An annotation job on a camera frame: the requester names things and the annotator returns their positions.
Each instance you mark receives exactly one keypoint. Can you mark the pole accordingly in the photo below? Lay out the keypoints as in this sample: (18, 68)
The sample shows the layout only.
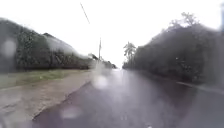
(99, 50)

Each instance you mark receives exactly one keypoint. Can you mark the palm tree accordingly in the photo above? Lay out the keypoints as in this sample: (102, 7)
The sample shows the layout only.
(129, 50)

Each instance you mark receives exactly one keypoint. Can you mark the wet dark asphalt road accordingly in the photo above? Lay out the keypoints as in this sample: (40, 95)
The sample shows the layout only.
(133, 103)

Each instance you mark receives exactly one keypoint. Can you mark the dark roadside wood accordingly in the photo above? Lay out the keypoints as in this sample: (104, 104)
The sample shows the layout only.
(180, 55)

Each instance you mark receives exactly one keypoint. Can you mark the grass verge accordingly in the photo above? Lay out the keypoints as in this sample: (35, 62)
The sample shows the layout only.
(33, 76)

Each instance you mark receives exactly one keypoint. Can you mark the dense green tree line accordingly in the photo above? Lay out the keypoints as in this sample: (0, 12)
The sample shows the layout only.
(33, 51)

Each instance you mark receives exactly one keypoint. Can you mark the pale gravel roadside strip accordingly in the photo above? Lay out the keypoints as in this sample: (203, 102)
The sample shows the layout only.
(30, 98)

